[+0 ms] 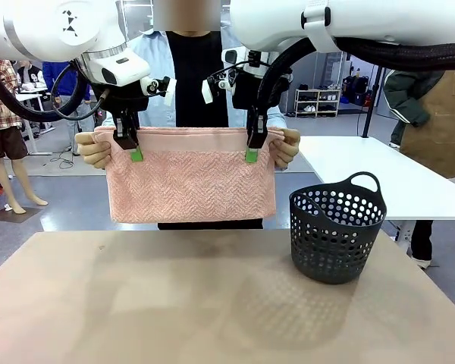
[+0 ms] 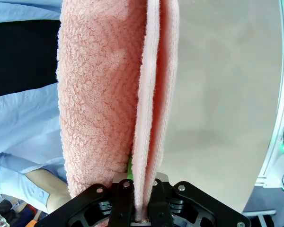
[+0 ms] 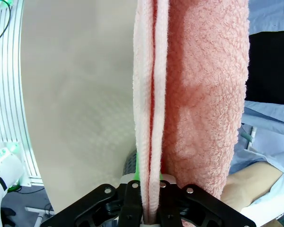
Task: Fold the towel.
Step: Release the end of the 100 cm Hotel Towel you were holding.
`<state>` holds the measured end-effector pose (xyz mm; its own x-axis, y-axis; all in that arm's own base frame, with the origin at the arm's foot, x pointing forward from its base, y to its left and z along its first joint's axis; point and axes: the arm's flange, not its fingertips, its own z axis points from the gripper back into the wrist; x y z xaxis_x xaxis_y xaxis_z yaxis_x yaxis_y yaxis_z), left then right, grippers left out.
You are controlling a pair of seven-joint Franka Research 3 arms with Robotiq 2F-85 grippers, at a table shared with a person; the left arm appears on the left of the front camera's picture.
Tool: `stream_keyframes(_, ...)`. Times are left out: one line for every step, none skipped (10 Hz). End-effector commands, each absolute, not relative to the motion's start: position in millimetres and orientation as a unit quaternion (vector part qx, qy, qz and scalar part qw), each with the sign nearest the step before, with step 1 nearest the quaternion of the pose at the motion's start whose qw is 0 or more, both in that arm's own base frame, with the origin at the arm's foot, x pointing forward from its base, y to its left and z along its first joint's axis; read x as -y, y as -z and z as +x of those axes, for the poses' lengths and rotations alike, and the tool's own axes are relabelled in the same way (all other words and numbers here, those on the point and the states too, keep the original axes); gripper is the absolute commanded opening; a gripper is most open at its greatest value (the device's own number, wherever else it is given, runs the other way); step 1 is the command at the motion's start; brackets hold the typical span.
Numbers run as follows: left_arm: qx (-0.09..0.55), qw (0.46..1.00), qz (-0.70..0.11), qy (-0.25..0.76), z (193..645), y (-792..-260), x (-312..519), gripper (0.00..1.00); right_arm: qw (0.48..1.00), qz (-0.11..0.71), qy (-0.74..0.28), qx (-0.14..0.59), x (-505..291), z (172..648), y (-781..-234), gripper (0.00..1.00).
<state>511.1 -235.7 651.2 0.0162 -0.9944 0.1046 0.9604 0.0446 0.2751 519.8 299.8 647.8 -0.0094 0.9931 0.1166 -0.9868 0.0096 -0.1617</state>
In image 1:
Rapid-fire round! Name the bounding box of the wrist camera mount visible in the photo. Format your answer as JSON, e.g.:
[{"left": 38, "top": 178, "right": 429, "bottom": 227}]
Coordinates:
[
  {"left": 201, "top": 71, "right": 237, "bottom": 104},
  {"left": 142, "top": 75, "right": 176, "bottom": 106}
]

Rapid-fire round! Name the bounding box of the dark grey perforated laundry basket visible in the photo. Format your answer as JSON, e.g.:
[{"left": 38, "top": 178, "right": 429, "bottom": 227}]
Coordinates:
[{"left": 288, "top": 171, "right": 388, "bottom": 285}]

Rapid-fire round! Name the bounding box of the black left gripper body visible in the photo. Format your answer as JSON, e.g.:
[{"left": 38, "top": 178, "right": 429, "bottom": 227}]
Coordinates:
[{"left": 91, "top": 80, "right": 150, "bottom": 115}]

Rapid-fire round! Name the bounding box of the black tripod pole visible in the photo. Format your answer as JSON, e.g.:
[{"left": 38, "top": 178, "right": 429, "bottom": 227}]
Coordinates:
[{"left": 362, "top": 64, "right": 383, "bottom": 138}]

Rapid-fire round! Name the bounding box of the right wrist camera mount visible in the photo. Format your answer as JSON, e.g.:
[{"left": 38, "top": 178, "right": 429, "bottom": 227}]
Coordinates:
[{"left": 201, "top": 71, "right": 237, "bottom": 104}]

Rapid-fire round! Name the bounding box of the mannequin with plaid shirt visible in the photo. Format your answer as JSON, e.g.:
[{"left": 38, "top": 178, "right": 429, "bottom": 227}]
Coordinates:
[{"left": 0, "top": 55, "right": 49, "bottom": 215}]

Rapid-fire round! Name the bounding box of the person's right hand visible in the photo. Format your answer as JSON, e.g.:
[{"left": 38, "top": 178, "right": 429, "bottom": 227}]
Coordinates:
[{"left": 74, "top": 131, "right": 113, "bottom": 170}]

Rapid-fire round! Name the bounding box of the pink terry towel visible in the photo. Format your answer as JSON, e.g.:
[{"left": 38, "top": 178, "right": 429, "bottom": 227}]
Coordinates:
[{"left": 94, "top": 126, "right": 286, "bottom": 224}]

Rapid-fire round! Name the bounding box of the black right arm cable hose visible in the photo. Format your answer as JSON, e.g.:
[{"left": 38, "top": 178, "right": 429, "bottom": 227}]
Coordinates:
[{"left": 256, "top": 36, "right": 455, "bottom": 111}]

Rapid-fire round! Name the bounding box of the white rectangular table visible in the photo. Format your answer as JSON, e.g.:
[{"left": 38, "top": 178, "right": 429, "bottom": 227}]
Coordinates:
[{"left": 297, "top": 135, "right": 455, "bottom": 221}]

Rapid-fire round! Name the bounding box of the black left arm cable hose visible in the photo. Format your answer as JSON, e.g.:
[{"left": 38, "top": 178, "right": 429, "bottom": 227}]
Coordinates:
[{"left": 0, "top": 56, "right": 111, "bottom": 123}]

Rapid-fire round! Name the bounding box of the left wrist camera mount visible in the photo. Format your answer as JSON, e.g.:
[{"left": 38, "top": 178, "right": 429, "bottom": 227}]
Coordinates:
[{"left": 142, "top": 75, "right": 176, "bottom": 106}]

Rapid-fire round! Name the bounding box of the dark mannequin base plate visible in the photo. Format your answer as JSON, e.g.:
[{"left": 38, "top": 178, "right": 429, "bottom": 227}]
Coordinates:
[{"left": 0, "top": 204, "right": 43, "bottom": 224}]

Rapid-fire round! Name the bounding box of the person in blue hoodie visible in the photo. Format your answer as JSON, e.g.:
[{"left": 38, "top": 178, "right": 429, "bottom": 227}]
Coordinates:
[{"left": 41, "top": 61, "right": 96, "bottom": 157}]

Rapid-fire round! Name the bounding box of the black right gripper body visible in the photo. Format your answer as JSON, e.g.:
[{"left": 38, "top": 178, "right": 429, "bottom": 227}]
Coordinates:
[{"left": 231, "top": 67, "right": 290, "bottom": 111}]

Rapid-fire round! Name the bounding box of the person's left forearm blue sleeve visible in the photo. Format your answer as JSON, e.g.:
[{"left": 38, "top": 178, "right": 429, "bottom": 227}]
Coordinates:
[{"left": 265, "top": 105, "right": 288, "bottom": 130}]

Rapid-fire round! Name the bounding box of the person's left hand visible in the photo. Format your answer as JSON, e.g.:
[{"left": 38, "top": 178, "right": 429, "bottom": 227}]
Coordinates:
[{"left": 269, "top": 128, "right": 301, "bottom": 171}]

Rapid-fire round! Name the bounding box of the white standing desk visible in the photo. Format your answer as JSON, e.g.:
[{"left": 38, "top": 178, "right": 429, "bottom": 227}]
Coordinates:
[{"left": 14, "top": 87, "right": 56, "bottom": 156}]

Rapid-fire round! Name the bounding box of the black floor cable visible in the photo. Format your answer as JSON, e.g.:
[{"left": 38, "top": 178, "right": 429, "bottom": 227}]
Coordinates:
[{"left": 41, "top": 143, "right": 76, "bottom": 170}]

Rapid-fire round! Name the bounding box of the wooden shoe shelf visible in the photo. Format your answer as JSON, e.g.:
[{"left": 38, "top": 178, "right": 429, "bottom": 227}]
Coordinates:
[{"left": 294, "top": 88, "right": 341, "bottom": 118}]

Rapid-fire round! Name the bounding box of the person in brown apron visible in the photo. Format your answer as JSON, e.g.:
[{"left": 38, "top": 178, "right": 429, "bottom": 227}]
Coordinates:
[{"left": 382, "top": 67, "right": 455, "bottom": 270}]

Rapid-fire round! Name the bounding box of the black bags pile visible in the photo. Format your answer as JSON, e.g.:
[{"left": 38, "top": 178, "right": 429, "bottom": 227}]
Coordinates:
[{"left": 342, "top": 74, "right": 371, "bottom": 107}]

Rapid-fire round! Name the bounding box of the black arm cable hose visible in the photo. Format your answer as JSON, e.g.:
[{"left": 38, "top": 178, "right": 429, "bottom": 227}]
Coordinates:
[
  {"left": 0, "top": 56, "right": 111, "bottom": 123},
  {"left": 256, "top": 36, "right": 455, "bottom": 111}
]

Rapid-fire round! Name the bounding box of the person in light blue shirt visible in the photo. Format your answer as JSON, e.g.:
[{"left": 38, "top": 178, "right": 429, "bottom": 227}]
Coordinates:
[{"left": 102, "top": 30, "right": 289, "bottom": 231}]

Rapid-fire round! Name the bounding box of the person in varsity jacket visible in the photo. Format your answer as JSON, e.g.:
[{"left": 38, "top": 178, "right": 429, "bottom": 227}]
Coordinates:
[{"left": 17, "top": 60, "right": 46, "bottom": 90}]

